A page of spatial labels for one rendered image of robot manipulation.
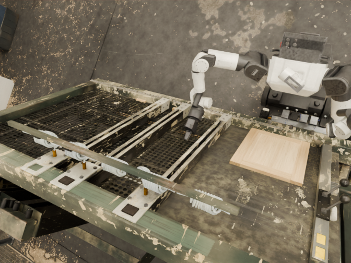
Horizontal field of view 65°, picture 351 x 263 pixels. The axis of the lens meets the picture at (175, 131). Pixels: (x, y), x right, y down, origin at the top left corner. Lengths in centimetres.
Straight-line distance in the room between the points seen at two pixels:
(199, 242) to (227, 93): 218
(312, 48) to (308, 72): 12
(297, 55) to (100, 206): 115
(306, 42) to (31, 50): 393
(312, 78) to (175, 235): 101
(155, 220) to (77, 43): 339
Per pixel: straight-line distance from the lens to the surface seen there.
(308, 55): 154
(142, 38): 357
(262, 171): 152
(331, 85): 155
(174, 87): 317
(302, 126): 211
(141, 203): 108
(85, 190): 117
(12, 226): 166
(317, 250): 118
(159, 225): 101
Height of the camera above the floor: 283
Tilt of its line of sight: 67 degrees down
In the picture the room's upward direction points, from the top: 72 degrees counter-clockwise
